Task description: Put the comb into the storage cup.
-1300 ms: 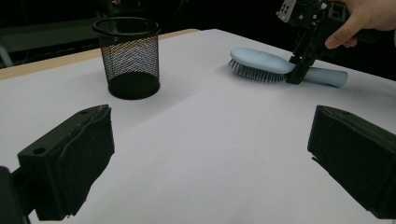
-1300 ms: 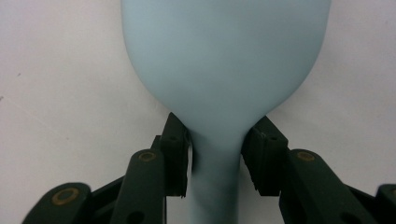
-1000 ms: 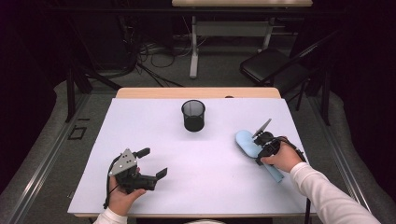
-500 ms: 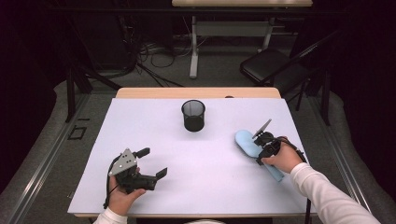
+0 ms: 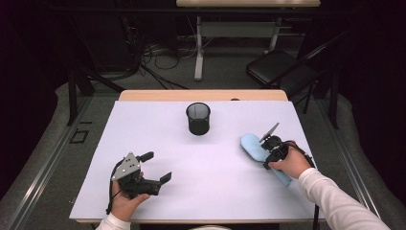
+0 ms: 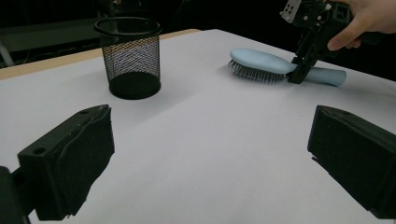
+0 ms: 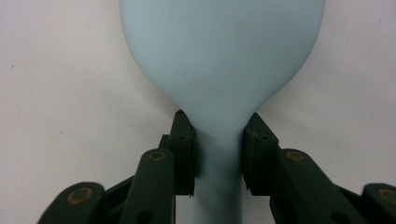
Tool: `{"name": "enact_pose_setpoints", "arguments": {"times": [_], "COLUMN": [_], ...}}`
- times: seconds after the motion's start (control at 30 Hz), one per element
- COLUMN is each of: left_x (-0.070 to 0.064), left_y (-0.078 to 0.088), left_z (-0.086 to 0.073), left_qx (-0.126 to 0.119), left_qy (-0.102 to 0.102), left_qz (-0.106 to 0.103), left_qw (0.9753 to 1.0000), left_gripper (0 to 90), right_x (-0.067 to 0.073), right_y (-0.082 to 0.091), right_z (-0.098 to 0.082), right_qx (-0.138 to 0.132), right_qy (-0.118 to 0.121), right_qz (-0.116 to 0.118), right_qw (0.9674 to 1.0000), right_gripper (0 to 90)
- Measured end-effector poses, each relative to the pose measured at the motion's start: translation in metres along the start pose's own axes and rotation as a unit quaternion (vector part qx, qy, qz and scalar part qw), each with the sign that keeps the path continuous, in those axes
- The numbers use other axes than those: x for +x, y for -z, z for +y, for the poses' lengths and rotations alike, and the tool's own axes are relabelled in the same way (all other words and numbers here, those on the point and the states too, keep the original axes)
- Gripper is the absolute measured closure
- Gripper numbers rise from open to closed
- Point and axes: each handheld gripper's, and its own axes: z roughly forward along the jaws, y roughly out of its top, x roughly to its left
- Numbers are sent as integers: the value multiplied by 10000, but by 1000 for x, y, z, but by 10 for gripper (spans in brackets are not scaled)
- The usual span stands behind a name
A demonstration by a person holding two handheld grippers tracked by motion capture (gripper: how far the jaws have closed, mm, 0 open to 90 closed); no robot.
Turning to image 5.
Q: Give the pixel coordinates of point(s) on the metal floor rail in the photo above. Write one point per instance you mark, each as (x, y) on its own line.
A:
(346, 156)
(48, 166)

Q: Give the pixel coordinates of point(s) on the black folding chair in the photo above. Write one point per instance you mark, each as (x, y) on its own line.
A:
(274, 65)

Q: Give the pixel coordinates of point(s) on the person's left hand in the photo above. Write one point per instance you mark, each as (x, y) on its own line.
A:
(123, 206)

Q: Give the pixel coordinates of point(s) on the person's right hand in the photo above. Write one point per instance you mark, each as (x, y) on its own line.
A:
(295, 163)

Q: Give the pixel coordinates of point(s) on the white table mat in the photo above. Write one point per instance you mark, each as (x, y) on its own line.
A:
(198, 179)

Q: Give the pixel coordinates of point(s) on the person's white clothing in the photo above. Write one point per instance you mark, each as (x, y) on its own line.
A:
(209, 228)

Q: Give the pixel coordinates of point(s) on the black mesh pen holder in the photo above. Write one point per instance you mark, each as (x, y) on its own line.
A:
(198, 126)

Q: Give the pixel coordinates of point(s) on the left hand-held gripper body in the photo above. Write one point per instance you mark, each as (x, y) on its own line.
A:
(127, 169)

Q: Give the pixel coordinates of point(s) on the white-legged desk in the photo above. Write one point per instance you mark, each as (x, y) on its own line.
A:
(239, 29)

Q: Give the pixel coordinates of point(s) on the black metal crossbar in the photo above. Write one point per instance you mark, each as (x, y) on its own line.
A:
(127, 10)

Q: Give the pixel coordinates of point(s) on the wooden table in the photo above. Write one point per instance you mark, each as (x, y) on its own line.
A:
(159, 95)

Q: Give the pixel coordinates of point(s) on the black metal stand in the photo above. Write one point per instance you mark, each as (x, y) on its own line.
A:
(72, 96)

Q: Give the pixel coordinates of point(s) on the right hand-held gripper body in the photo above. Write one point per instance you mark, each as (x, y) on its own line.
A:
(277, 148)

